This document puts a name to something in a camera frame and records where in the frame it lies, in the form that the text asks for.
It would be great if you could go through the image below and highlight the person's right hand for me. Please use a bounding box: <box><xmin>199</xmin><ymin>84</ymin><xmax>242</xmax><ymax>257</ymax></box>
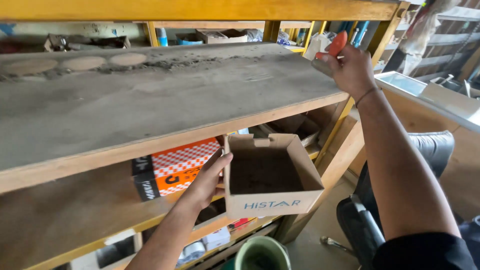
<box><xmin>315</xmin><ymin>42</ymin><xmax>378</xmax><ymax>102</ymax></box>

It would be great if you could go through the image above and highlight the person's left hand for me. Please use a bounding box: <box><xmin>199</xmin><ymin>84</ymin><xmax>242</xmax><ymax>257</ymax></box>
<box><xmin>182</xmin><ymin>148</ymin><xmax>234</xmax><ymax>210</ymax></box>

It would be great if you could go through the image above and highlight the brown cardboard box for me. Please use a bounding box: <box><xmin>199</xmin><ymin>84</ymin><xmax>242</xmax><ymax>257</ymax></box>
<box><xmin>223</xmin><ymin>133</ymin><xmax>325</xmax><ymax>220</ymax></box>

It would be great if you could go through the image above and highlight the thin wrist band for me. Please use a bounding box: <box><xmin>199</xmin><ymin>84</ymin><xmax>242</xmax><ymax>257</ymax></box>
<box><xmin>355</xmin><ymin>86</ymin><xmax>380</xmax><ymax>109</ymax></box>

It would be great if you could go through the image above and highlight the flat cardboard box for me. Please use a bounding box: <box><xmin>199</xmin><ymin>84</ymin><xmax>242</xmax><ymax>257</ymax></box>
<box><xmin>196</xmin><ymin>28</ymin><xmax>249</xmax><ymax>44</ymax></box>

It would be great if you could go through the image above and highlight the background metal rack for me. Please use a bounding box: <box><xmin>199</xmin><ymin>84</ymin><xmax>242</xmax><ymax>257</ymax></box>
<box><xmin>375</xmin><ymin>0</ymin><xmax>480</xmax><ymax>89</ymax></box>

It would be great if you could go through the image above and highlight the wooden counter with glass top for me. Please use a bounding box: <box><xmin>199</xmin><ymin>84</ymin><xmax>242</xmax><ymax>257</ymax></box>
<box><xmin>349</xmin><ymin>71</ymin><xmax>480</xmax><ymax>222</ymax></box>

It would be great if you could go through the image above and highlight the blue round container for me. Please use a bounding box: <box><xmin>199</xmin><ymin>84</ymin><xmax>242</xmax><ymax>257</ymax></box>
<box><xmin>175</xmin><ymin>33</ymin><xmax>204</xmax><ymax>46</ymax></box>

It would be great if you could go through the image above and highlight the black office chair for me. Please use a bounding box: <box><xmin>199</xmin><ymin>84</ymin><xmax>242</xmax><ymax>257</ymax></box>
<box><xmin>320</xmin><ymin>130</ymin><xmax>455</xmax><ymax>270</ymax></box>

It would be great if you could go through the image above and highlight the yellow wooden shelf unit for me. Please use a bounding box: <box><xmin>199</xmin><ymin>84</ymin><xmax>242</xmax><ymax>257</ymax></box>
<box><xmin>0</xmin><ymin>0</ymin><xmax>411</xmax><ymax>270</ymax></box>

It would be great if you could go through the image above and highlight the orange checkered box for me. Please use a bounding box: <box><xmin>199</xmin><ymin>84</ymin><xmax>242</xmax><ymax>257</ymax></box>
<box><xmin>132</xmin><ymin>137</ymin><xmax>224</xmax><ymax>202</ymax></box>

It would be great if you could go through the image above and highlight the green plastic bucket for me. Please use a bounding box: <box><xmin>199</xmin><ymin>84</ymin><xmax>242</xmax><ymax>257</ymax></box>
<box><xmin>224</xmin><ymin>236</ymin><xmax>292</xmax><ymax>270</ymax></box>

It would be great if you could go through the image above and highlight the small white box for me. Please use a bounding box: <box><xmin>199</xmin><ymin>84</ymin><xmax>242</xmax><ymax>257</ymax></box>
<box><xmin>202</xmin><ymin>226</ymin><xmax>231</xmax><ymax>251</ymax></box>

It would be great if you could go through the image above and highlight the white roll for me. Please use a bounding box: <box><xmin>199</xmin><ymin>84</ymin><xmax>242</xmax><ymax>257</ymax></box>
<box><xmin>176</xmin><ymin>241</ymin><xmax>207</xmax><ymax>268</ymax></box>

